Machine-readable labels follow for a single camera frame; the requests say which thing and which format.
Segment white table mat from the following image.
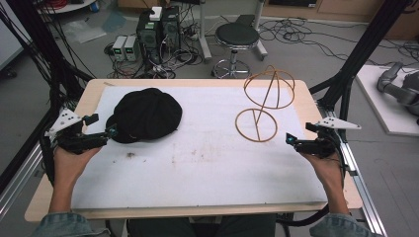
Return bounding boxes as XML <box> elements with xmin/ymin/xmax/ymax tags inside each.
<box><xmin>70</xmin><ymin>85</ymin><xmax>328</xmax><ymax>210</ymax></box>

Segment white round table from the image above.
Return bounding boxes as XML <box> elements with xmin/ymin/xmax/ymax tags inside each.
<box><xmin>37</xmin><ymin>0</ymin><xmax>97</xmax><ymax>15</ymax></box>

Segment black computer tower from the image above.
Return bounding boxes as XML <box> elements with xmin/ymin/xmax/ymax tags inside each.
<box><xmin>160</xmin><ymin>5</ymin><xmax>182</xmax><ymax>53</ymax></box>
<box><xmin>135</xmin><ymin>11</ymin><xmax>163</xmax><ymax>65</ymax></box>

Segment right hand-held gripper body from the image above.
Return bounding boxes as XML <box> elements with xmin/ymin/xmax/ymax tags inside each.
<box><xmin>294</xmin><ymin>117</ymin><xmax>362</xmax><ymax>158</ymax></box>

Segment denim jacket sleeve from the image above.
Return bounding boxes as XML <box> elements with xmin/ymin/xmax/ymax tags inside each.
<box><xmin>30</xmin><ymin>210</ymin><xmax>112</xmax><ymax>237</ymax></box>
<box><xmin>308</xmin><ymin>212</ymin><xmax>375</xmax><ymax>237</ymax></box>

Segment golden wire hat stand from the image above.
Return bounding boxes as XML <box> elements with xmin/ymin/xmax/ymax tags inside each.
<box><xmin>234</xmin><ymin>64</ymin><xmax>296</xmax><ymax>143</ymax></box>

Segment clear plastic sheet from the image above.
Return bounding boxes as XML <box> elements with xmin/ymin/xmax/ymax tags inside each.
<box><xmin>61</xmin><ymin>19</ymin><xmax>108</xmax><ymax>44</ymax></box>

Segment white board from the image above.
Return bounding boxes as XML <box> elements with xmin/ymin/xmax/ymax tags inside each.
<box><xmin>355</xmin><ymin>64</ymin><xmax>419</xmax><ymax>137</ymax></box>

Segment white box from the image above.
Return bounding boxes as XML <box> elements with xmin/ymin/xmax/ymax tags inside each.
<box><xmin>148</xmin><ymin>6</ymin><xmax>163</xmax><ymax>22</ymax></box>

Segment person's right hand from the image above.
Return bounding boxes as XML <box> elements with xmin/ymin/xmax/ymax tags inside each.
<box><xmin>299</xmin><ymin>152</ymin><xmax>346</xmax><ymax>199</ymax></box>

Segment bundle of black cables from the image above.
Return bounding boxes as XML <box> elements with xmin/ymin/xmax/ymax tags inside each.
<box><xmin>0</xmin><ymin>3</ymin><xmax>97</xmax><ymax>110</ymax></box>

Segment black floor cables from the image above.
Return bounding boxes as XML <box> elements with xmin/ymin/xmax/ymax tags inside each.
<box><xmin>258</xmin><ymin>17</ymin><xmax>419</xmax><ymax>68</ymax></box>

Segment person's left hand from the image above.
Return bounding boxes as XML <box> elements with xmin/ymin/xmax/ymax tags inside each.
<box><xmin>51</xmin><ymin>146</ymin><xmax>103</xmax><ymax>197</ymax></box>

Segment black cap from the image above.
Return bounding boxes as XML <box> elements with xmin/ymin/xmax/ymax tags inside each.
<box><xmin>105</xmin><ymin>87</ymin><xmax>184</xmax><ymax>144</ymax></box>

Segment grey power supply unit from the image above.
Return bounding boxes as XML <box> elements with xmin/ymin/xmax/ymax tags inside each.
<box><xmin>124</xmin><ymin>35</ymin><xmax>141</xmax><ymax>62</ymax></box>
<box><xmin>111</xmin><ymin>35</ymin><xmax>128</xmax><ymax>62</ymax></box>

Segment black frame post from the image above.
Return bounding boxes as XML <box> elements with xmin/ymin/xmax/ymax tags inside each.
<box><xmin>5</xmin><ymin>0</ymin><xmax>95</xmax><ymax>112</ymax></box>
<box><xmin>308</xmin><ymin>0</ymin><xmax>414</xmax><ymax>112</ymax></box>

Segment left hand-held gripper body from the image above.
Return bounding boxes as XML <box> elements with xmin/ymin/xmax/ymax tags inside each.
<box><xmin>43</xmin><ymin>108</ymin><xmax>110</xmax><ymax>156</ymax></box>

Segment white metal stand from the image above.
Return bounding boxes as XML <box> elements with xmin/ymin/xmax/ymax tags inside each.
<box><xmin>197</xmin><ymin>0</ymin><xmax>269</xmax><ymax>63</ymax></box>

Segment aluminium rail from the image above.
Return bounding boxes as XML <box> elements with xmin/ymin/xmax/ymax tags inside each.
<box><xmin>316</xmin><ymin>102</ymin><xmax>389</xmax><ymax>237</ymax></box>
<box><xmin>0</xmin><ymin>143</ymin><xmax>44</xmax><ymax>220</ymax></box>

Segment black round stool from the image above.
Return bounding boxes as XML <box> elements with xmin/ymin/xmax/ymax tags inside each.
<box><xmin>211</xmin><ymin>22</ymin><xmax>262</xmax><ymax>80</ymax></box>

